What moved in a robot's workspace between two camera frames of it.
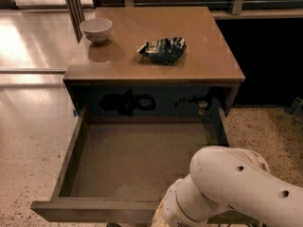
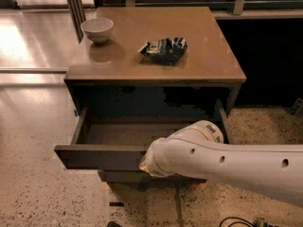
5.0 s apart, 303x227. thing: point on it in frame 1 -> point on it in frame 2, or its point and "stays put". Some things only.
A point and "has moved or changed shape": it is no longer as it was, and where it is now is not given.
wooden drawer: x=119 y=172 has moved or changed shape
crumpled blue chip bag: x=168 y=50 stays put
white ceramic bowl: x=96 y=29 stays put
